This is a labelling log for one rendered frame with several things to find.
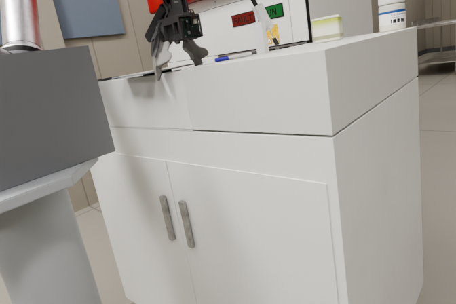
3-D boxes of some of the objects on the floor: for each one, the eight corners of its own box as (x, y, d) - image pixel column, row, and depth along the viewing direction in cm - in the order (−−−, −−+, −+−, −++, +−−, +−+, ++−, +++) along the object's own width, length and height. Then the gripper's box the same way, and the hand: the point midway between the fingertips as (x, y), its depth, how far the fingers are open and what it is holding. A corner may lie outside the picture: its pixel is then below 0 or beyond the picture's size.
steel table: (412, 77, 585) (411, 22, 562) (439, 62, 707) (438, 16, 684) (459, 74, 536) (460, 13, 514) (479, 59, 658) (480, 9, 636)
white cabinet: (226, 237, 184) (198, 91, 165) (424, 301, 121) (418, 77, 101) (126, 315, 138) (72, 127, 119) (362, 486, 75) (329, 140, 55)
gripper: (147, -16, 68) (167, 81, 72) (212, -14, 82) (226, 67, 86) (124, -6, 73) (144, 83, 78) (188, -6, 87) (202, 70, 92)
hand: (180, 76), depth 84 cm, fingers open, 14 cm apart
